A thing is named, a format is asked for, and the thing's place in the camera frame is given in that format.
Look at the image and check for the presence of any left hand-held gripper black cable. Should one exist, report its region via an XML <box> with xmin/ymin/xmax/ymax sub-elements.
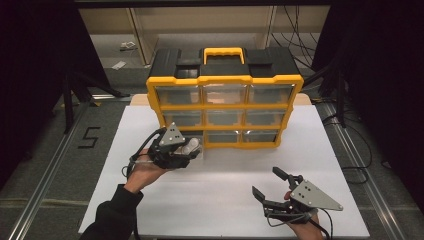
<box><xmin>121</xmin><ymin>127</ymin><xmax>168</xmax><ymax>179</ymax></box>

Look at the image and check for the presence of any clear plastic organizer drawer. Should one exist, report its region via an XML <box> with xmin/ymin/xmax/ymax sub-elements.
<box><xmin>182</xmin><ymin>130</ymin><xmax>206</xmax><ymax>162</ymax></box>

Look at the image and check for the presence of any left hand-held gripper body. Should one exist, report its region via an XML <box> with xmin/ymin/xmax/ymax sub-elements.
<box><xmin>148</xmin><ymin>122</ymin><xmax>193</xmax><ymax>170</ymax></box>

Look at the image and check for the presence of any thin grey wire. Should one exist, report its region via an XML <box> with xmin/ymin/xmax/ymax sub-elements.
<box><xmin>265</xmin><ymin>213</ymin><xmax>309</xmax><ymax>228</ymax></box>

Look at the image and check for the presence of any right hand-held gripper black cable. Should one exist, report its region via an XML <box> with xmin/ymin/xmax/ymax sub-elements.
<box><xmin>308</xmin><ymin>208</ymin><xmax>334</xmax><ymax>240</ymax></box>

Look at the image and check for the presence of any oval silver metal tin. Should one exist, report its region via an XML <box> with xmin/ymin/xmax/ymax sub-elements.
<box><xmin>181</xmin><ymin>137</ymin><xmax>203</xmax><ymax>156</ymax></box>

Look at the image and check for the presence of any aluminium floor rail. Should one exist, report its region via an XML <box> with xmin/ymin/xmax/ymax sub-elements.
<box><xmin>6</xmin><ymin>94</ymin><xmax>133</xmax><ymax>240</ymax></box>
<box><xmin>316</xmin><ymin>103</ymin><xmax>406</xmax><ymax>240</ymax></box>

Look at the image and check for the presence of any person's left hand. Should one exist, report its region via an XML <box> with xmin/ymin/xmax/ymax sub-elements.
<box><xmin>124</xmin><ymin>148</ymin><xmax>168</xmax><ymax>194</ymax></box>

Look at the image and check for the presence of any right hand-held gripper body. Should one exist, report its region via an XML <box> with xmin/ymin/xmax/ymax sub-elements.
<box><xmin>263</xmin><ymin>174</ymin><xmax>344</xmax><ymax>225</ymax></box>

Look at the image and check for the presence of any black metal stand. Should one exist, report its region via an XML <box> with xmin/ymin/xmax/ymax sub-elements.
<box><xmin>303</xmin><ymin>63</ymin><xmax>348</xmax><ymax>129</ymax></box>
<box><xmin>63</xmin><ymin>71</ymin><xmax>131</xmax><ymax>134</ymax></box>

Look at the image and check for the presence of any hand-held gripper black cable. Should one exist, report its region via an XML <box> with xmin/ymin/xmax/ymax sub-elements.
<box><xmin>308</xmin><ymin>208</ymin><xmax>334</xmax><ymax>240</ymax></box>
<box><xmin>121</xmin><ymin>127</ymin><xmax>168</xmax><ymax>179</ymax></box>

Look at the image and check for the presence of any set of clear drawers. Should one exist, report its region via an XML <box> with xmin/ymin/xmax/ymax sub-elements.
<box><xmin>154</xmin><ymin>83</ymin><xmax>296</xmax><ymax>144</ymax></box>

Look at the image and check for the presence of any black floor cable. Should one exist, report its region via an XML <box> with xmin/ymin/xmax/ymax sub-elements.
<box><xmin>321</xmin><ymin>113</ymin><xmax>374</xmax><ymax>185</ymax></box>

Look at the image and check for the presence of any hanging black cables bundle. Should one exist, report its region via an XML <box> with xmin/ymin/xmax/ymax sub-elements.
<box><xmin>271</xmin><ymin>4</ymin><xmax>321</xmax><ymax>71</ymax></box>

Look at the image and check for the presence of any yellow black drawer organizer cabinet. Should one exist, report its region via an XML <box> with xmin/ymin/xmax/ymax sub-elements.
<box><xmin>145</xmin><ymin>46</ymin><xmax>305</xmax><ymax>150</ymax></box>

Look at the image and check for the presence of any yellow carry handle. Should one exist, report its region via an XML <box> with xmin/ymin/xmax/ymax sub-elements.
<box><xmin>203</xmin><ymin>46</ymin><xmax>246</xmax><ymax>65</ymax></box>

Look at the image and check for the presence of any person's right hand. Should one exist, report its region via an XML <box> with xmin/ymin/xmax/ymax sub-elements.
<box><xmin>283</xmin><ymin>190</ymin><xmax>324</xmax><ymax>240</ymax></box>

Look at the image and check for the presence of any black curtain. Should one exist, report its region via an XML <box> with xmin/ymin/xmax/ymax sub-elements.
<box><xmin>0</xmin><ymin>0</ymin><xmax>111</xmax><ymax>191</ymax></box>
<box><xmin>313</xmin><ymin>0</ymin><xmax>424</xmax><ymax>214</ymax></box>

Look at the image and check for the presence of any crumpled white paper scrap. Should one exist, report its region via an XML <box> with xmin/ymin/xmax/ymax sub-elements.
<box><xmin>119</xmin><ymin>41</ymin><xmax>138</xmax><ymax>52</ymax></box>

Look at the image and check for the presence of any light wooden shelf unit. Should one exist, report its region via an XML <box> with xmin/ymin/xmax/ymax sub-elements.
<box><xmin>79</xmin><ymin>6</ymin><xmax>331</xmax><ymax>66</ymax></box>

